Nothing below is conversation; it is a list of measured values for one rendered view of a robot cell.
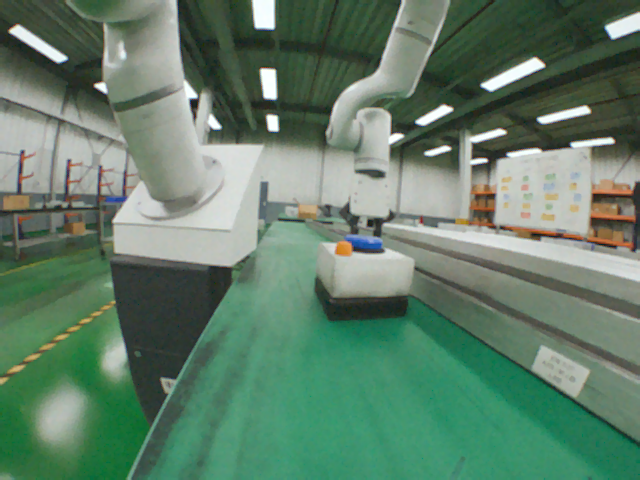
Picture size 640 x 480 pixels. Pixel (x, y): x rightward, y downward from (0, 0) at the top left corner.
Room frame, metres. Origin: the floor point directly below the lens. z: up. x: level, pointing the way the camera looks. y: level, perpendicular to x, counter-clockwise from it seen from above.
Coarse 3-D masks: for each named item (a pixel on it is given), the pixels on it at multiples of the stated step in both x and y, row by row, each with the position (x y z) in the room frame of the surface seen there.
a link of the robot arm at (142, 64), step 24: (168, 0) 0.22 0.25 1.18; (120, 24) 0.20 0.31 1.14; (144, 24) 0.22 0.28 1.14; (168, 24) 0.24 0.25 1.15; (120, 48) 0.21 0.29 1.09; (144, 48) 0.21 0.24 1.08; (168, 48) 0.24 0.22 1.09; (120, 72) 0.20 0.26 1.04; (144, 72) 0.22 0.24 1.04; (168, 72) 0.25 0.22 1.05; (120, 96) 0.22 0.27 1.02; (144, 96) 0.23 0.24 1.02
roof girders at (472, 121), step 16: (176, 0) 2.87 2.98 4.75; (192, 32) 3.92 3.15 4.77; (192, 48) 4.24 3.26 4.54; (208, 64) 5.34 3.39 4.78; (592, 64) 2.44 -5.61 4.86; (608, 64) 2.06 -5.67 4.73; (624, 64) 1.69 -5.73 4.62; (208, 80) 5.47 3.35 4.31; (544, 80) 3.85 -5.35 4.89; (560, 80) 3.39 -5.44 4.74; (576, 80) 2.92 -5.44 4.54; (224, 96) 7.42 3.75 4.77; (512, 96) 5.01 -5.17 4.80; (528, 96) 4.46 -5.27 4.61; (480, 112) 6.39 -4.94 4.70; (432, 128) 9.16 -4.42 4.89; (448, 128) 8.04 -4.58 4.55; (416, 144) 10.69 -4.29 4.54
